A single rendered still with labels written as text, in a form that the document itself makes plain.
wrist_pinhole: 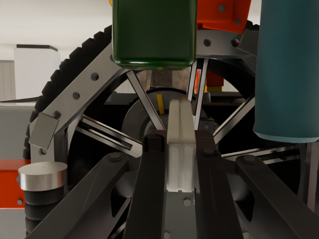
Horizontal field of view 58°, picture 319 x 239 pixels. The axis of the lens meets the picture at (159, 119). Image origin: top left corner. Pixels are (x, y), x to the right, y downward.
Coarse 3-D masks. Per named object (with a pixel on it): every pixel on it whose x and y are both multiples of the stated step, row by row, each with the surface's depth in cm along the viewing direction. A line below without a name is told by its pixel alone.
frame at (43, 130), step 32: (224, 32) 46; (256, 32) 47; (96, 64) 47; (64, 96) 47; (96, 96) 52; (32, 128) 48; (64, 128) 52; (32, 160) 48; (64, 160) 54; (64, 192) 54
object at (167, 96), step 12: (156, 96) 100; (168, 96) 100; (180, 96) 100; (132, 108) 100; (156, 108) 100; (168, 108) 100; (192, 108) 101; (132, 120) 101; (144, 120) 101; (132, 132) 101; (144, 132) 101
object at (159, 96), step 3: (159, 96) 99; (159, 99) 100; (183, 99) 100; (159, 102) 100; (162, 102) 100; (159, 105) 100; (162, 105) 100; (159, 108) 100; (162, 108) 100; (159, 111) 100; (162, 111) 100
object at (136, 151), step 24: (192, 72) 57; (216, 72) 75; (240, 72) 59; (144, 96) 58; (192, 96) 58; (72, 144) 59; (120, 144) 60; (216, 144) 59; (264, 144) 77; (288, 144) 60; (72, 168) 61; (288, 168) 64
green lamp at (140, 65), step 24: (120, 0) 13; (144, 0) 13; (168, 0) 13; (192, 0) 13; (120, 24) 13; (144, 24) 13; (168, 24) 13; (192, 24) 13; (120, 48) 13; (144, 48) 13; (168, 48) 13; (192, 48) 13
